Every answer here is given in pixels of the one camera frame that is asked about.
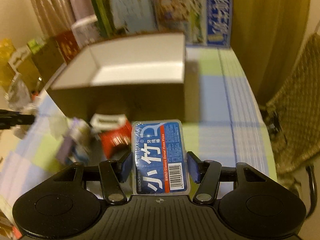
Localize red and white small box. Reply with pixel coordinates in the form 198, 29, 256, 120
90, 114, 132, 159

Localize blue dental floss box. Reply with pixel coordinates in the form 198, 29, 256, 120
131, 120, 190, 196

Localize purple tube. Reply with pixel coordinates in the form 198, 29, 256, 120
56, 118, 91, 165

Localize checked tablecloth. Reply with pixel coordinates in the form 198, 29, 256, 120
1, 47, 277, 219

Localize brown cardboard storage box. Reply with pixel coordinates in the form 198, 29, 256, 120
47, 32, 185, 121

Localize quilted chair cushion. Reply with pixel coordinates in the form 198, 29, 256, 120
266, 33, 319, 177

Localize yellow cardboard boxes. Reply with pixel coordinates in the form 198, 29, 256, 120
1, 38, 65, 93

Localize red gift box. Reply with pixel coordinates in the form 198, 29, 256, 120
54, 30, 81, 64

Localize white humidifier box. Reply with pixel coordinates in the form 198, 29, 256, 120
71, 15, 102, 49

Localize blue milk carton box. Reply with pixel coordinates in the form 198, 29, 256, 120
154, 0, 233, 48

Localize green milk carton box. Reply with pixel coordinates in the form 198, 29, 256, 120
91, 0, 158, 38

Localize wooden door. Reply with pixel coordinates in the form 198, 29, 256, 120
231, 0, 310, 105

